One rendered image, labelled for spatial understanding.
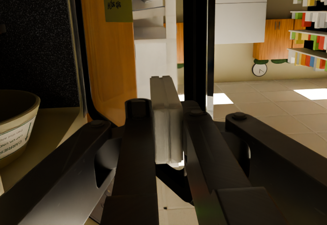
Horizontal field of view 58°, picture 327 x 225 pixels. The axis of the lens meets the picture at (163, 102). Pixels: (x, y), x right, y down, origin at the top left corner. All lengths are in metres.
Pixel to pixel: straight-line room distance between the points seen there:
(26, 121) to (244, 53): 5.84
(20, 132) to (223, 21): 4.96
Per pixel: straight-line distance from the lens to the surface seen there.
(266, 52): 5.87
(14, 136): 0.33
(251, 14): 5.34
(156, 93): 0.16
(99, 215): 0.35
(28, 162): 0.35
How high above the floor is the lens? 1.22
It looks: 17 degrees up
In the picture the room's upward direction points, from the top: 178 degrees clockwise
